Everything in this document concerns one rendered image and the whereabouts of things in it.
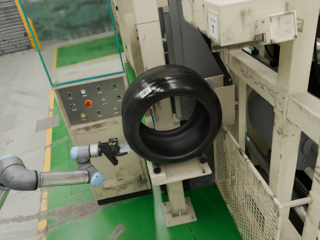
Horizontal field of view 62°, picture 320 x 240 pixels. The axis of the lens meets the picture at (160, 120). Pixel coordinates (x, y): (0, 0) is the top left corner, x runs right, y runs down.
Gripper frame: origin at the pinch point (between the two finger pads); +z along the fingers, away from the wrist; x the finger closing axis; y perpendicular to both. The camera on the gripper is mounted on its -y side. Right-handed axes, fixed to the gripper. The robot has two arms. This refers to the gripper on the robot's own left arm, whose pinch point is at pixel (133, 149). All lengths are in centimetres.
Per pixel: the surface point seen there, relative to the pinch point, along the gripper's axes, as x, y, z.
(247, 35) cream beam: -35, 71, 45
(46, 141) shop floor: 202, -116, -118
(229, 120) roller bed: 20, 2, 67
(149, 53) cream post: 26, 49, 15
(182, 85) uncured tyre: -11, 43, 27
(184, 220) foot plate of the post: 21, -96, 38
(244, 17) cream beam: -35, 77, 43
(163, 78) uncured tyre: -6.3, 45.8, 17.8
